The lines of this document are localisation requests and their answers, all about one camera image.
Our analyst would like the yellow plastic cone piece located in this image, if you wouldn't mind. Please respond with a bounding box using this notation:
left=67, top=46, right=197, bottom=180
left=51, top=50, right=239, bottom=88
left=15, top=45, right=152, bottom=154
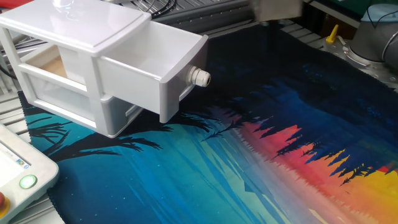
left=325, top=24, right=340, bottom=45

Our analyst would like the red flat object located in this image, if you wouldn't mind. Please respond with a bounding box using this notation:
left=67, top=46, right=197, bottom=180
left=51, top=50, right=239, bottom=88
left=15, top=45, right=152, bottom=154
left=0, top=0, right=34, bottom=9

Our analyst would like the white teach pendant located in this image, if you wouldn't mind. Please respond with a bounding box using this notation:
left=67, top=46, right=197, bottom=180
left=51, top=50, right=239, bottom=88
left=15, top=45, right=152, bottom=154
left=0, top=123, right=60, bottom=224

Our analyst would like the colourful landscape print cloth mat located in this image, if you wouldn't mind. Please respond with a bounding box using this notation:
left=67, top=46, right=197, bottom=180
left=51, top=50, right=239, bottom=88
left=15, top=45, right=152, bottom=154
left=17, top=23, right=398, bottom=224

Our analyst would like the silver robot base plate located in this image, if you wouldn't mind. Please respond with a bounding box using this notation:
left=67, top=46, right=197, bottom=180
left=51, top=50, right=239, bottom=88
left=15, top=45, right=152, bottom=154
left=323, top=36, right=398, bottom=91

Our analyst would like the white plastic drawer cabinet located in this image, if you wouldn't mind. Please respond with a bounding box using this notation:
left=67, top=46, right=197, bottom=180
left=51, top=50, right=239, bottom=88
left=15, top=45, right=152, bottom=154
left=0, top=0, right=153, bottom=139

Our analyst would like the silver box gripper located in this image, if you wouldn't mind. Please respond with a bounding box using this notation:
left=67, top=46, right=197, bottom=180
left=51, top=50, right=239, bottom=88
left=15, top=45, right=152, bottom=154
left=251, top=0, right=304, bottom=22

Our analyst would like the white closed drawer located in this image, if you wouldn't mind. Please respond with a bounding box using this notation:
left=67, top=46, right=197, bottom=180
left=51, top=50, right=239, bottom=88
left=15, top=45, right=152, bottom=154
left=29, top=74, right=144, bottom=138

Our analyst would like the black cable bundle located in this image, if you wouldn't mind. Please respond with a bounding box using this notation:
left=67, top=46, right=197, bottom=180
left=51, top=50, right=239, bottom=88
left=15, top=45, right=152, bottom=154
left=130, top=0, right=178, bottom=18

